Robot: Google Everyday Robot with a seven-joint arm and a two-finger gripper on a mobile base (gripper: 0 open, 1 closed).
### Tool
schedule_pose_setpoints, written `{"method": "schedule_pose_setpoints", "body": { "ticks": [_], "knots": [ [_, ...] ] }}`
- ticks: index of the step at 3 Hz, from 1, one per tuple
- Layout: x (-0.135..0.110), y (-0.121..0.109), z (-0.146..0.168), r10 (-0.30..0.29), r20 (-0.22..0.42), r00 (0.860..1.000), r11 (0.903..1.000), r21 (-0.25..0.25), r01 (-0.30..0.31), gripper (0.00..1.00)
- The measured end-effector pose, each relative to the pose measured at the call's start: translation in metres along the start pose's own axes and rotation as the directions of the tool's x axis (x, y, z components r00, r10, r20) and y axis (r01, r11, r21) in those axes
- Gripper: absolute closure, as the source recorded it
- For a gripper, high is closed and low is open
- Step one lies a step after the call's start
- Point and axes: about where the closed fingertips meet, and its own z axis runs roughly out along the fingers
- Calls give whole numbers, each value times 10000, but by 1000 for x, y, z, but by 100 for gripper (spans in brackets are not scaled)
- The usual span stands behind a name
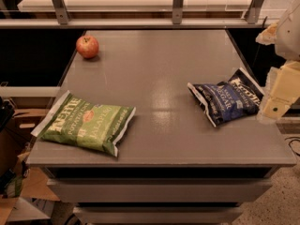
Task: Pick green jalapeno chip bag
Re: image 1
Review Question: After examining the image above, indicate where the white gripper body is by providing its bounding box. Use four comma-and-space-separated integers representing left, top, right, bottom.
270, 61, 300, 106

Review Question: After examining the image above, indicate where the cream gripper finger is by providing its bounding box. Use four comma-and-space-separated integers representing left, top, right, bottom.
256, 96, 291, 123

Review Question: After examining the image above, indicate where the green jalapeno chip bag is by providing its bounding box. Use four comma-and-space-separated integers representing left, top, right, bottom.
32, 91, 136, 157

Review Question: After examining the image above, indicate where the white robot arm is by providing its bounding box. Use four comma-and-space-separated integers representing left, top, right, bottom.
256, 0, 300, 123

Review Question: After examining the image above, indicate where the blue salt vinegar chip bag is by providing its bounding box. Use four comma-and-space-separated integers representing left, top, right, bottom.
187, 67, 264, 128

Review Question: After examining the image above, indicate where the grey drawer cabinet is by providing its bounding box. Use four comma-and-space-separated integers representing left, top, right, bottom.
28, 30, 296, 224

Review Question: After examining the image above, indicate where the red apple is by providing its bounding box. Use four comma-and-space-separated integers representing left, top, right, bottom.
76, 36, 99, 59

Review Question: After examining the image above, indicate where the cardboard box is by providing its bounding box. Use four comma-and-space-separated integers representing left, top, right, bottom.
0, 102, 59, 225

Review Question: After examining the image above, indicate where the metal shelf rack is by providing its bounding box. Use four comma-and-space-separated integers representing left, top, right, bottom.
0, 0, 293, 29

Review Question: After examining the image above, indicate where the black floor cable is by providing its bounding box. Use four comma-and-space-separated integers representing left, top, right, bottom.
284, 135, 300, 158

